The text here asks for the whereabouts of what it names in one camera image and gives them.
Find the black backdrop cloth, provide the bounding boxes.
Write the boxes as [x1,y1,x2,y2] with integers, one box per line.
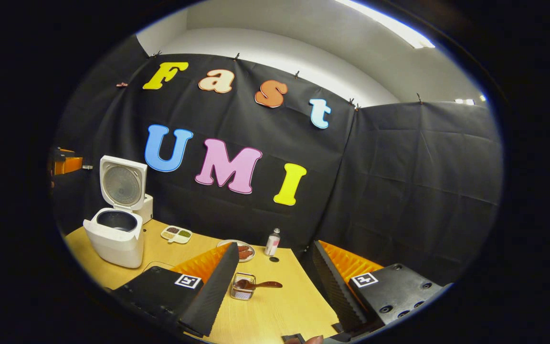
[51,34,504,287]

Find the clear glass tray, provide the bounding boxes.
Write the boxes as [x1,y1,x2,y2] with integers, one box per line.
[142,261,176,274]

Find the dark wooden spoon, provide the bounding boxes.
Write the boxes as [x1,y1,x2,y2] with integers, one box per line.
[235,279,283,290]

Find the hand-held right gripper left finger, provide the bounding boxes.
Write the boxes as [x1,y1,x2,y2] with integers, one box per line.
[112,242,240,339]

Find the clear bottle pink label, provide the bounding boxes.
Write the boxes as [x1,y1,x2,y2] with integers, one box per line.
[264,228,281,257]

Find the metal wire chopstick holder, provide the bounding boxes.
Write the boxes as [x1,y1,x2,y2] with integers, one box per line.
[230,272,257,301]

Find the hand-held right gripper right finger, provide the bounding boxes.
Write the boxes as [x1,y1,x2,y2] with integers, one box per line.
[311,240,452,338]

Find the white toaster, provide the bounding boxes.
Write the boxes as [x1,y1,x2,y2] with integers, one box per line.
[134,194,154,225]

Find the white round plate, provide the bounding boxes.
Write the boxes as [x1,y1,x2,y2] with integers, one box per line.
[217,239,256,263]

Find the long ceiling light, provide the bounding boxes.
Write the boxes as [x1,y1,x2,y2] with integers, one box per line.
[335,0,435,49]

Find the white rice cooker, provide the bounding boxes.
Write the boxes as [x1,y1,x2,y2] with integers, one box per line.
[83,155,148,269]

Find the white divided grain dish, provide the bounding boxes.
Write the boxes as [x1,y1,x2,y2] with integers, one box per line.
[161,226,193,244]

